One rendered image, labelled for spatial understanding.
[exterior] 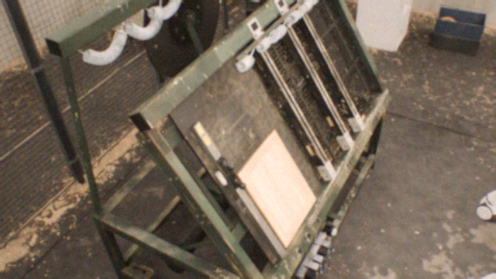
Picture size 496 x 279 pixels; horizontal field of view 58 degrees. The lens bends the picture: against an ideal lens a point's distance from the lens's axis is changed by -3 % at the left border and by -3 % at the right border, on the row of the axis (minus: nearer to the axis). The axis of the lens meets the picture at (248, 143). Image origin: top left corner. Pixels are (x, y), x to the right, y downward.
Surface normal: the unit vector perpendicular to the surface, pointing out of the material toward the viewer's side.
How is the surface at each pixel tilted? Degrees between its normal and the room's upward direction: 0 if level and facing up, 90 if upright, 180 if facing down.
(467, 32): 90
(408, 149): 0
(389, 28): 90
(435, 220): 0
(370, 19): 90
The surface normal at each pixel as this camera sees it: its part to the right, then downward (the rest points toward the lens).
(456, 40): -0.42, 0.62
